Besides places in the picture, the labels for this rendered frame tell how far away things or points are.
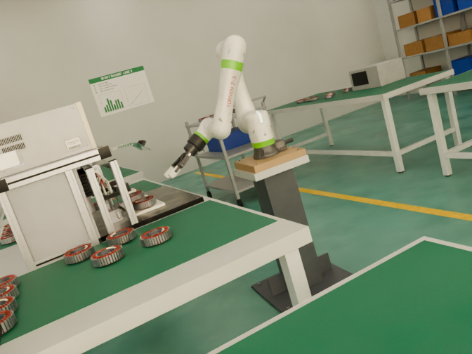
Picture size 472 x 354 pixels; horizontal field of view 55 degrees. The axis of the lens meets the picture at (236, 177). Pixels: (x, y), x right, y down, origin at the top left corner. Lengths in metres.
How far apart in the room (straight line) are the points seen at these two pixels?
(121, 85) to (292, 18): 3.45
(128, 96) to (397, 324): 7.00
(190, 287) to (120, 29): 6.74
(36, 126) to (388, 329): 1.59
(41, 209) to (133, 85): 5.86
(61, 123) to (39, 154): 0.15
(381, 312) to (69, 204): 1.35
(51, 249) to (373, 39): 8.81
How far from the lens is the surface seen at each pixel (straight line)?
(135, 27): 7.82
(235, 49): 2.38
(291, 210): 2.48
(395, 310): 0.88
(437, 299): 0.90
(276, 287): 2.65
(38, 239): 1.93
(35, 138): 2.02
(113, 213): 2.11
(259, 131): 2.40
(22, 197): 1.90
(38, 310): 1.48
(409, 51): 8.98
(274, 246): 1.32
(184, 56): 7.94
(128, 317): 1.22
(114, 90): 7.57
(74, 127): 2.03
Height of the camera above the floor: 1.21
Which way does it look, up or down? 11 degrees down
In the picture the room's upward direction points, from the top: 17 degrees counter-clockwise
